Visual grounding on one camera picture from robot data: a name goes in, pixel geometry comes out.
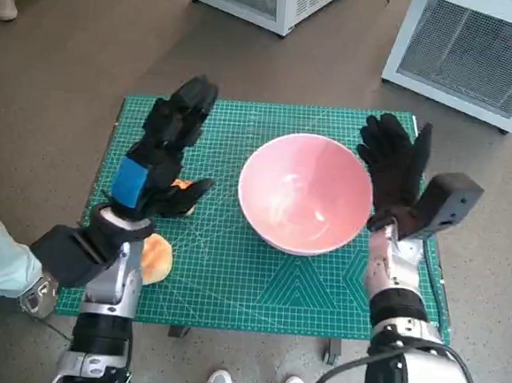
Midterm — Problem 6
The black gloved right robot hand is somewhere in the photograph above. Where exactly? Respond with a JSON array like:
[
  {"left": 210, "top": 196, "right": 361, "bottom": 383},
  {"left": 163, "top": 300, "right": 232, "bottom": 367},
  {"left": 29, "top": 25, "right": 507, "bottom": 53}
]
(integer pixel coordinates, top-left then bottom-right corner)
[{"left": 349, "top": 110, "right": 436, "bottom": 236}]

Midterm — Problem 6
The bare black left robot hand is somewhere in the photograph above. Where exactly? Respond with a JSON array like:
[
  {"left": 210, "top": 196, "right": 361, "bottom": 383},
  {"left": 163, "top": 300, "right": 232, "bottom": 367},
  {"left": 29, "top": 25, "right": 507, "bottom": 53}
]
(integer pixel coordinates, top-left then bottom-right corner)
[{"left": 102, "top": 67, "right": 225, "bottom": 223}]

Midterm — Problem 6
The orange toy croissant bread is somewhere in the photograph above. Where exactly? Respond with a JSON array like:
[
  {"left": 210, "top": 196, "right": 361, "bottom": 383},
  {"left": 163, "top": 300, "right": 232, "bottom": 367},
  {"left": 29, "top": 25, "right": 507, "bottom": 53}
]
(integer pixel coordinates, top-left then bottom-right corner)
[{"left": 166, "top": 177, "right": 198, "bottom": 218}]

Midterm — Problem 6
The pink bowl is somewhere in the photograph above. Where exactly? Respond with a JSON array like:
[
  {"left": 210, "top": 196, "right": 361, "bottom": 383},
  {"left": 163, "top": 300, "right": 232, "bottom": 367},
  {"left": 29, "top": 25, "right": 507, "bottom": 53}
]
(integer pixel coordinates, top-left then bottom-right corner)
[{"left": 233, "top": 128, "right": 377, "bottom": 260}]

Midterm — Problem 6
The round toy bread bun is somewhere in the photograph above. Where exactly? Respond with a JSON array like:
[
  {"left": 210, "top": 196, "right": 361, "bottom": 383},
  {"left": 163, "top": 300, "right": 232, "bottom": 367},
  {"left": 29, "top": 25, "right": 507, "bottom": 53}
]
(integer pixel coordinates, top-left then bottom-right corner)
[{"left": 139, "top": 232, "right": 176, "bottom": 288}]

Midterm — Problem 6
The white mesh cabinet red light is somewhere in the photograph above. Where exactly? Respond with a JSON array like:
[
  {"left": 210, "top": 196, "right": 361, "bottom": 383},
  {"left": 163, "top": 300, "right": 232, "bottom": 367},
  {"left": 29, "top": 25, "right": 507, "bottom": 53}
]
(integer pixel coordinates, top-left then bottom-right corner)
[{"left": 377, "top": 0, "right": 512, "bottom": 134}]

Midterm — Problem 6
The green cutting mat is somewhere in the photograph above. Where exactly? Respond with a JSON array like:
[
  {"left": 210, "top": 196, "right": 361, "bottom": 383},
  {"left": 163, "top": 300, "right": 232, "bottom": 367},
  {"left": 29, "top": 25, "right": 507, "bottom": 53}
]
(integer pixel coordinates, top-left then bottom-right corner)
[{"left": 55, "top": 87, "right": 470, "bottom": 348}]

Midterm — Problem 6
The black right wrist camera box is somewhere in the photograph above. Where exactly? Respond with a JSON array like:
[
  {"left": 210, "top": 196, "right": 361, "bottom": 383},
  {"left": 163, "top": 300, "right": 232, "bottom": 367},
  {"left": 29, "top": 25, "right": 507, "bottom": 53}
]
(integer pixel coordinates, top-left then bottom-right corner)
[{"left": 395, "top": 167, "right": 486, "bottom": 246}]

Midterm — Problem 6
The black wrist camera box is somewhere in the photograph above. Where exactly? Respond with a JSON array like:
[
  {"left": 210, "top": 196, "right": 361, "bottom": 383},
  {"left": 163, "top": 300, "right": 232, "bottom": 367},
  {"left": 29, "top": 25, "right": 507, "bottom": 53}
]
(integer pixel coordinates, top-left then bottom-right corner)
[
  {"left": 26, "top": 222, "right": 126, "bottom": 293},
  {"left": 395, "top": 167, "right": 486, "bottom": 246}
]

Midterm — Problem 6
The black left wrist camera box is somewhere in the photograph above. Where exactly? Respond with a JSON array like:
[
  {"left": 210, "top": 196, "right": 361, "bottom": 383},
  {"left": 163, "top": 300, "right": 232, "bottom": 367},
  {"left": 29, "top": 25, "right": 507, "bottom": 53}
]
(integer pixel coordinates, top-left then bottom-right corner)
[{"left": 26, "top": 222, "right": 126, "bottom": 293}]

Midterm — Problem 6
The black table leg bracket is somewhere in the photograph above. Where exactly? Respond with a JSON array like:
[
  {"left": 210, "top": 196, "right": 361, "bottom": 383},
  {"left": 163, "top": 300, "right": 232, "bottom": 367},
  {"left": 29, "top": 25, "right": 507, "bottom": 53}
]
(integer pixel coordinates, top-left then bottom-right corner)
[
  {"left": 167, "top": 324, "right": 192, "bottom": 340},
  {"left": 321, "top": 337, "right": 344, "bottom": 366}
]

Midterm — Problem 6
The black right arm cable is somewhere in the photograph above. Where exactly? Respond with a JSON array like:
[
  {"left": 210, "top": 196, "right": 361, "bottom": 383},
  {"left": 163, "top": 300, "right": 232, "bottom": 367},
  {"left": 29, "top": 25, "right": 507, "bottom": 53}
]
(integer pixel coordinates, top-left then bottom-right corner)
[{"left": 307, "top": 230, "right": 501, "bottom": 383}]

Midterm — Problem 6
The thin black floor cable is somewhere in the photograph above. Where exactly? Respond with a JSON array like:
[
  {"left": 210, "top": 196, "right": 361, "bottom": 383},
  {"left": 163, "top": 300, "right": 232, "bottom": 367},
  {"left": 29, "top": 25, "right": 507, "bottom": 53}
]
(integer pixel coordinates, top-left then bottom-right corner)
[{"left": 44, "top": 318, "right": 76, "bottom": 342}]

